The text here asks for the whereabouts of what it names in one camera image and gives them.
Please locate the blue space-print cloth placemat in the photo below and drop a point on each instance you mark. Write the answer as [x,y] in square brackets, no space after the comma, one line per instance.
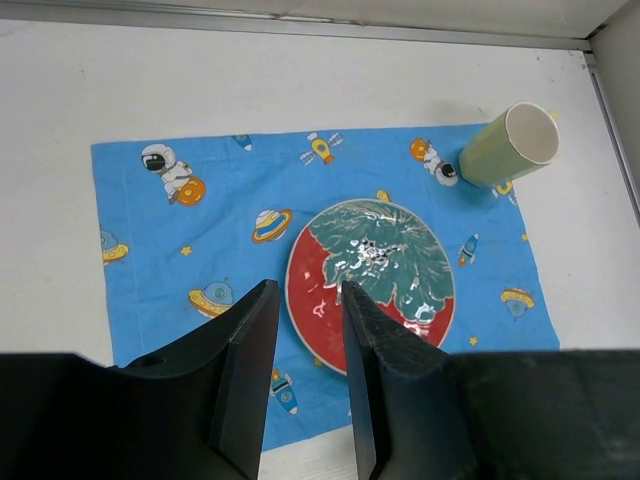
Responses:
[189,226]

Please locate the pale green mug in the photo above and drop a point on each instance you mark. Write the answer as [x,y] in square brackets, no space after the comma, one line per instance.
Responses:
[523,139]

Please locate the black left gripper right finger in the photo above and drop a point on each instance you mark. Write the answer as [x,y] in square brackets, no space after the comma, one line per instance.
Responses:
[407,418]

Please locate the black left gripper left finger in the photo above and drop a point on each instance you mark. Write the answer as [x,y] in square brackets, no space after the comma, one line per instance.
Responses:
[199,403]

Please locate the red and teal plate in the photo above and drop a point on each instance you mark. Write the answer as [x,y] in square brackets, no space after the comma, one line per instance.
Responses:
[385,248]

